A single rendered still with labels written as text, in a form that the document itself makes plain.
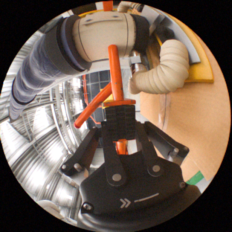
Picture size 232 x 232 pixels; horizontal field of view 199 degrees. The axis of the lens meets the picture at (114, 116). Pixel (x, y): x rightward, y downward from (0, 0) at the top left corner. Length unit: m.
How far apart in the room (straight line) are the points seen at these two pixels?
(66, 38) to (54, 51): 0.03
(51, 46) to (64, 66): 0.06
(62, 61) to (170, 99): 0.26
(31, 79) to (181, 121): 0.41
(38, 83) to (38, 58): 0.10
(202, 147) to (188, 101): 0.09
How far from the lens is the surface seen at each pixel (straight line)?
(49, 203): 0.61
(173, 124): 0.18
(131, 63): 0.17
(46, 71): 0.22
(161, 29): 0.16
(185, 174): 0.78
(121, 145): 0.17
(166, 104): 0.20
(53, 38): 0.18
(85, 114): 0.16
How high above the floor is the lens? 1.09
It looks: 1 degrees up
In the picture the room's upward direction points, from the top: 95 degrees counter-clockwise
